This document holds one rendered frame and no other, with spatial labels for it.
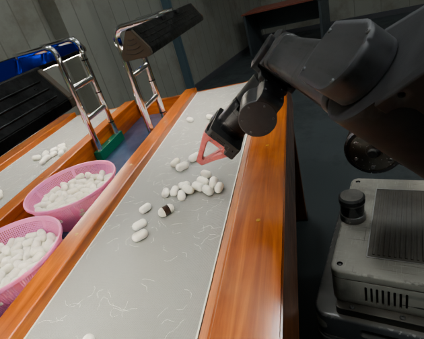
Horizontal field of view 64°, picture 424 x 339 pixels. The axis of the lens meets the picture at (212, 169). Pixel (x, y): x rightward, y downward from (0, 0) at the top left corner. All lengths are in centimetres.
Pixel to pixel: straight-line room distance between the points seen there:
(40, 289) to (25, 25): 255
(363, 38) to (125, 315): 53
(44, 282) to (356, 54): 65
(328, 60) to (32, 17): 299
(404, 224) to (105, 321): 79
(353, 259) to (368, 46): 81
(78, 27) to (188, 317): 280
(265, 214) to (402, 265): 42
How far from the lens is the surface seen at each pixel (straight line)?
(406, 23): 20
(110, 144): 143
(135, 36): 91
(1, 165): 156
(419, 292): 93
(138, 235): 72
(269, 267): 54
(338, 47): 20
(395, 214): 109
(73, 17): 313
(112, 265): 71
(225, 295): 52
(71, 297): 69
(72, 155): 130
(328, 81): 18
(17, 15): 306
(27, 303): 71
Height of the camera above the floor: 115
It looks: 28 degrees down
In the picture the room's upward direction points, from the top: 16 degrees counter-clockwise
